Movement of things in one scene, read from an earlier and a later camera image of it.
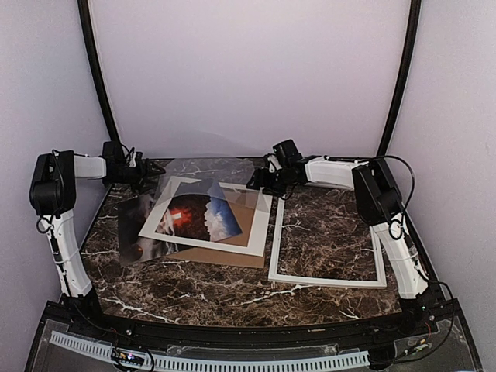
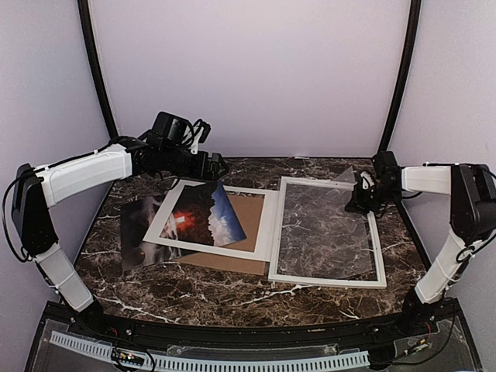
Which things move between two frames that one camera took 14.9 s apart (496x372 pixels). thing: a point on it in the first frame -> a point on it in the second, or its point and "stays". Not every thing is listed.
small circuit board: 129,358 stays
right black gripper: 261,181 -> 358,203
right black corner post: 415,24 stays
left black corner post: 98,68 stays
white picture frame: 273,266 stays
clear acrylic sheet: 211,194 -> 320,238
